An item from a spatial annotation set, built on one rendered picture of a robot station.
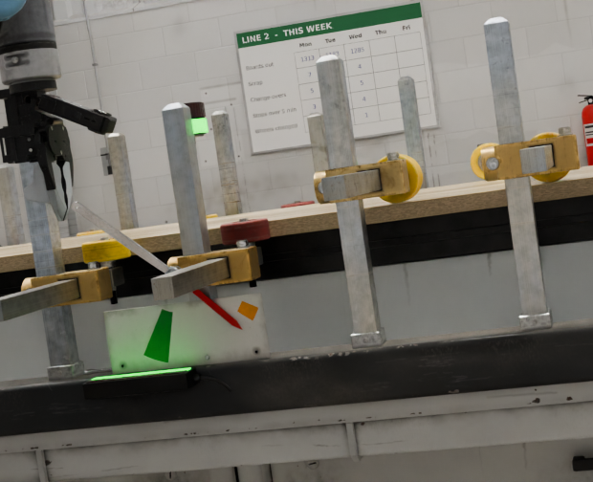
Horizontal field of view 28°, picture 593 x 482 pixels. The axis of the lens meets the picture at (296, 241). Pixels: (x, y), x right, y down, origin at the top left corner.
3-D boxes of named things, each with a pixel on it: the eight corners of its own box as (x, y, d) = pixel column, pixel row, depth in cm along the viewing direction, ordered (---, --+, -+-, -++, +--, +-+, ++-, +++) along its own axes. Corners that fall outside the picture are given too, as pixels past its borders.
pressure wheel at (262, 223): (270, 287, 194) (259, 216, 194) (223, 293, 196) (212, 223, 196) (282, 281, 202) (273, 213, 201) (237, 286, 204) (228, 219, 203)
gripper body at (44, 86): (26, 166, 188) (13, 89, 187) (76, 158, 185) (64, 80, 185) (3, 167, 180) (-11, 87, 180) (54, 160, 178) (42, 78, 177)
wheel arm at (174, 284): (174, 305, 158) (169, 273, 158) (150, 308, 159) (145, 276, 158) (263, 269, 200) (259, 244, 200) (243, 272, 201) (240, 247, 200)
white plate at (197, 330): (270, 358, 182) (260, 293, 181) (111, 375, 188) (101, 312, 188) (271, 357, 182) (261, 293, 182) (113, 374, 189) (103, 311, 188)
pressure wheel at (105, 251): (145, 299, 204) (135, 232, 204) (102, 308, 200) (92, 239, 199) (124, 299, 211) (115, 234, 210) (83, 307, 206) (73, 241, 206)
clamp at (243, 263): (252, 280, 182) (248, 248, 181) (169, 291, 185) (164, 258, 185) (262, 276, 187) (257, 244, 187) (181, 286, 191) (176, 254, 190)
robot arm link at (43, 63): (67, 50, 185) (39, 46, 176) (72, 81, 185) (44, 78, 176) (14, 59, 187) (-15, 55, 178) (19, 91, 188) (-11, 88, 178)
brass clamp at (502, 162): (580, 169, 168) (575, 133, 168) (484, 183, 172) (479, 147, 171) (581, 168, 174) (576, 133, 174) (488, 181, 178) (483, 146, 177)
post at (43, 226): (74, 386, 191) (27, 87, 189) (54, 388, 192) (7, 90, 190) (82, 382, 195) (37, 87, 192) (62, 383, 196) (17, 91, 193)
